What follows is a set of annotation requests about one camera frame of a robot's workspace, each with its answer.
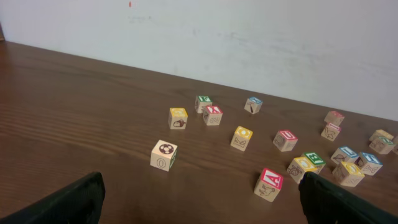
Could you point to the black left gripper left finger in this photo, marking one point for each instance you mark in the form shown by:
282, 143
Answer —
79, 202

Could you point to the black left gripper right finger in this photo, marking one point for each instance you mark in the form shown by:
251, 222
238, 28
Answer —
325, 202

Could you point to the yellow block centre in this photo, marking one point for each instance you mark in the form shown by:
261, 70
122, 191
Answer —
348, 174

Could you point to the yellow block beside B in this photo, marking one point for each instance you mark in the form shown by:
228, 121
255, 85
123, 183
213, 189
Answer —
299, 166

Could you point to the green B wooden block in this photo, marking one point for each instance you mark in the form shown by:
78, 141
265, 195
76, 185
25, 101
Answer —
318, 162

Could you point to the blue L wooden block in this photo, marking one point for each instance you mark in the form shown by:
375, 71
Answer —
344, 154

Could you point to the blue T wooden block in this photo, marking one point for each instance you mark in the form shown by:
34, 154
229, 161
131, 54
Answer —
368, 163

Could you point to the red A wooden block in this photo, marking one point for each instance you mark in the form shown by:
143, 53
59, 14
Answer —
268, 185

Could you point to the red I wooden block upper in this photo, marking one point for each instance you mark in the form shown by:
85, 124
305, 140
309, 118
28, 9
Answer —
331, 131

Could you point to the red U wooden block upper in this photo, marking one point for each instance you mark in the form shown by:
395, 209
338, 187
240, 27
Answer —
285, 140

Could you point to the green Z wooden block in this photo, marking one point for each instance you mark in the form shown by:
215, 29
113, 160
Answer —
382, 145

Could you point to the yellow block top right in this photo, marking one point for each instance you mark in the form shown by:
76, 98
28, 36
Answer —
380, 132

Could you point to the white soccer ball block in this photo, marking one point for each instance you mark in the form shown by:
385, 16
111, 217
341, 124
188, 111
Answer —
163, 155

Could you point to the yellow wooden block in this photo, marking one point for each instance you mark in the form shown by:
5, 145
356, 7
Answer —
177, 118
241, 138

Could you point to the blue X wooden block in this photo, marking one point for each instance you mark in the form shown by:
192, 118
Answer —
253, 105

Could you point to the yellow wooden block left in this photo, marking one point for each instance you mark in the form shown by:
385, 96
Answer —
177, 118

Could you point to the red Y wooden block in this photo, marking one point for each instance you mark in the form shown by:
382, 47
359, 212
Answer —
212, 115

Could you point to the green F wooden block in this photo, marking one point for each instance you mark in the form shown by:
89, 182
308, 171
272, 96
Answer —
201, 101

